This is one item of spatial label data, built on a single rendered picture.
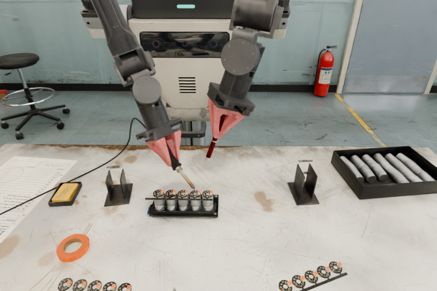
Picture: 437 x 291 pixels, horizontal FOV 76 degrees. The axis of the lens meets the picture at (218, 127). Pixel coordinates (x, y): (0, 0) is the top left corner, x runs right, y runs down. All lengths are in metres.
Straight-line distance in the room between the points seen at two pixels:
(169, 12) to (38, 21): 2.78
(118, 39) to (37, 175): 0.48
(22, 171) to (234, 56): 0.73
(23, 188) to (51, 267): 0.30
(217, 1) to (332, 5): 2.40
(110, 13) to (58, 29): 2.99
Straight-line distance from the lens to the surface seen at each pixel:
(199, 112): 1.05
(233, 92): 0.53
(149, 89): 0.58
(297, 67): 3.37
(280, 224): 0.69
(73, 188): 0.83
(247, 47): 0.45
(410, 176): 0.91
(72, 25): 3.55
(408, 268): 0.71
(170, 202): 0.66
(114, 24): 0.65
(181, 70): 0.99
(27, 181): 0.94
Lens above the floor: 1.25
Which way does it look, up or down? 29 degrees down
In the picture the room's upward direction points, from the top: straight up
